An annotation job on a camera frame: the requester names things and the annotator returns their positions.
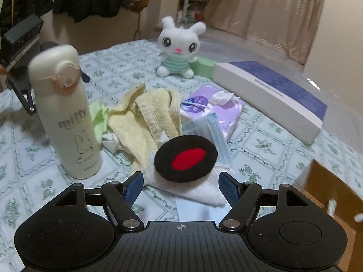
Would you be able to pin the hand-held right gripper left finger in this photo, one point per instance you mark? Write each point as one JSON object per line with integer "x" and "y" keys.
{"x": 135, "y": 186}

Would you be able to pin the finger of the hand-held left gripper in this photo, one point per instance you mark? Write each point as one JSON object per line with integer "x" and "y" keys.
{"x": 85, "y": 77}
{"x": 24, "y": 90}

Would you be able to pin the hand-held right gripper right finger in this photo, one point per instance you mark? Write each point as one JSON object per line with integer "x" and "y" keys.
{"x": 228, "y": 189}

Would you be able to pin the cream insulated bottle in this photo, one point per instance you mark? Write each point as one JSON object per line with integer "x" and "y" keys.
{"x": 68, "y": 119}

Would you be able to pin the black round pad red centre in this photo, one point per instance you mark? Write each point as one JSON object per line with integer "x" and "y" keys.
{"x": 170, "y": 150}

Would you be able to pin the pale yellow towel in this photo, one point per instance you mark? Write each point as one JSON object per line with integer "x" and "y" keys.
{"x": 133, "y": 124}

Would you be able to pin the brown cardboard box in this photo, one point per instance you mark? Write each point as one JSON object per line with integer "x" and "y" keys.
{"x": 334, "y": 184}

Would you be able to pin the white folded towel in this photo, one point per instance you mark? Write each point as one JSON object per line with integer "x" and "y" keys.
{"x": 198, "y": 189}

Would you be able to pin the light green cloth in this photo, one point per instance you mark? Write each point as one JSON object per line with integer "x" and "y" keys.
{"x": 97, "y": 121}

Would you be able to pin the white crumpled cloth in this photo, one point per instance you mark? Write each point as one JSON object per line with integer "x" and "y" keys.
{"x": 112, "y": 143}

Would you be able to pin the green floral patterned tablecloth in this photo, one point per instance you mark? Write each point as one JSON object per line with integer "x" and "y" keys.
{"x": 269, "y": 150}

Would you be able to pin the coat rack pole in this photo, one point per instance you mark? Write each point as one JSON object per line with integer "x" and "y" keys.
{"x": 137, "y": 22}

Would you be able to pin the purple tissue pack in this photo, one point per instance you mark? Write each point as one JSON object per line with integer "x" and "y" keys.
{"x": 224, "y": 113}

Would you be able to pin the white bunny plush toy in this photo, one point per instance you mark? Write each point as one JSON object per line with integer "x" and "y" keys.
{"x": 177, "y": 42}

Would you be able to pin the white and blue flat box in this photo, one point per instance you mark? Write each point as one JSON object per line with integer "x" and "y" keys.
{"x": 278, "y": 96}

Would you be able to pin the light green box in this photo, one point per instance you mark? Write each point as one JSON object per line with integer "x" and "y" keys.
{"x": 207, "y": 66}

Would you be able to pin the white floor stand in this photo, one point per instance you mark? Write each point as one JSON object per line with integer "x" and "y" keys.
{"x": 185, "y": 0}

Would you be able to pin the beige patterned curtain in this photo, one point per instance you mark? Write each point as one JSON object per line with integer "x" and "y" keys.
{"x": 269, "y": 11}

